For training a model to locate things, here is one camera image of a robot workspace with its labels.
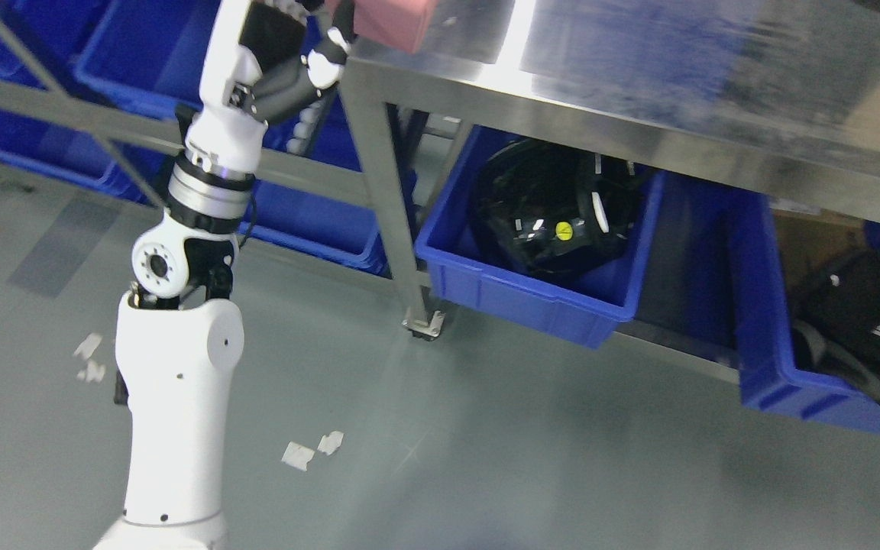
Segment blue bin with helmet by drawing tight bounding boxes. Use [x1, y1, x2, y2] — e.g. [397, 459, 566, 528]
[415, 126, 668, 348]

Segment pink plastic storage box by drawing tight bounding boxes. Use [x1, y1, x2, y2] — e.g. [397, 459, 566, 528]
[322, 1, 438, 53]

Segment black Puma backpack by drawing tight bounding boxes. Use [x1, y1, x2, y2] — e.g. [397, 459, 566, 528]
[790, 248, 880, 407]

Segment black glossy helmet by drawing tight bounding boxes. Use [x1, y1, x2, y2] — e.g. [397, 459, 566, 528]
[467, 137, 655, 284]

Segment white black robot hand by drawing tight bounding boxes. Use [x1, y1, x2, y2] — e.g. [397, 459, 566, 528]
[183, 1, 357, 178]

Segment steel shelf rack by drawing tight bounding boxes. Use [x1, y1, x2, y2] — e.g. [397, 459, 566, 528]
[0, 15, 373, 208]

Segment stainless steel table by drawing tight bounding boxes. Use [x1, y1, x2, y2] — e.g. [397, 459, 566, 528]
[342, 1, 880, 338]

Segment blue bin lower left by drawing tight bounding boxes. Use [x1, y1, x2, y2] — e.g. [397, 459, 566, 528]
[238, 181, 389, 276]

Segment blue bin far left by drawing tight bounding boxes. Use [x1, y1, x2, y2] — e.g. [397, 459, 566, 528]
[74, 1, 332, 149]

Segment white robot forearm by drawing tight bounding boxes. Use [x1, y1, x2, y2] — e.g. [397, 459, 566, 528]
[95, 150, 254, 549]

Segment blue bin with backpack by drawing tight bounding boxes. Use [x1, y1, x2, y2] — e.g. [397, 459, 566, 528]
[723, 191, 880, 444]

